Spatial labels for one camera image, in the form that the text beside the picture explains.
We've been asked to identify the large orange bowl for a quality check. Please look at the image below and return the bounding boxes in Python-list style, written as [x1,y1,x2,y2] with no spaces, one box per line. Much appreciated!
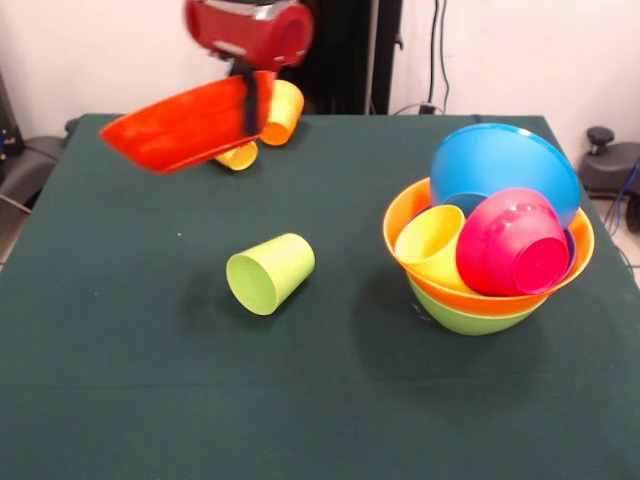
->
[382,177,596,317]

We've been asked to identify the dark green tablecloth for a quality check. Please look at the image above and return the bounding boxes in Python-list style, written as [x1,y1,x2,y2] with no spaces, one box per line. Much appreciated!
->
[0,113,640,480]

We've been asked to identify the yellow cup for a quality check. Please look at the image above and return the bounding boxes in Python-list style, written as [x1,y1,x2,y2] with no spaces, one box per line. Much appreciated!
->
[394,204,476,294]

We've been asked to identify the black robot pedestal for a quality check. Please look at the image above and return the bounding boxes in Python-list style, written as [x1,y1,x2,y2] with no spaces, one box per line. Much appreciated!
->
[289,0,405,116]

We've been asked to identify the green bowl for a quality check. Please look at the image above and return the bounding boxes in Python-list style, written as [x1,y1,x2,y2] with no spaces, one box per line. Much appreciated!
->
[407,274,544,336]

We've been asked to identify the yellow-orange cup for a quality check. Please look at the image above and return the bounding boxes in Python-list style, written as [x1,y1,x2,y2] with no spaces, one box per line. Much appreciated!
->
[214,139,260,173]

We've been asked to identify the orange cup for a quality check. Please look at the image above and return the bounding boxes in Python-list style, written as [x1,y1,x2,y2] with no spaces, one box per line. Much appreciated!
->
[259,79,306,148]

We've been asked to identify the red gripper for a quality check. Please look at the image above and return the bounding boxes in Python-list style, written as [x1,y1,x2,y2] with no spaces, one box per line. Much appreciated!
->
[183,0,315,137]

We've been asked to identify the black equipment box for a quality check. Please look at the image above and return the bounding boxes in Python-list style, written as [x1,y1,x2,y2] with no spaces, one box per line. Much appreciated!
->
[0,69,24,169]

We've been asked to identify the blue cable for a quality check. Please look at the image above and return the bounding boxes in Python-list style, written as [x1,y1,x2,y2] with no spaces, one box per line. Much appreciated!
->
[606,154,640,236]

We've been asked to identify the purple bowl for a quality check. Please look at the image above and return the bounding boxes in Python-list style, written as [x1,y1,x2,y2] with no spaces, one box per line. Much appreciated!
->
[564,227,578,274]

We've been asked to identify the blue bowl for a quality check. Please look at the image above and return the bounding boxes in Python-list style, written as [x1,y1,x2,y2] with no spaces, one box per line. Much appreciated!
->
[429,123,583,231]

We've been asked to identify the black hanging cables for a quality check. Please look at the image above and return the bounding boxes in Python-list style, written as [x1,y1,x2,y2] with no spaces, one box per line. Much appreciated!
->
[428,0,451,114]

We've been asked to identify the green cup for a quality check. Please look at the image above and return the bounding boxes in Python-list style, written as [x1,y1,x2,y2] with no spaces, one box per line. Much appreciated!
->
[225,232,316,317]

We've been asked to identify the small pink bowl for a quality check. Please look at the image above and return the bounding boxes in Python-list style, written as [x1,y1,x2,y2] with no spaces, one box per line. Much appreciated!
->
[455,187,574,297]

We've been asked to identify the red bowl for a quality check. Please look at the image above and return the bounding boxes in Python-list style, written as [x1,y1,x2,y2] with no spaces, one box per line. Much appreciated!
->
[98,69,277,175]

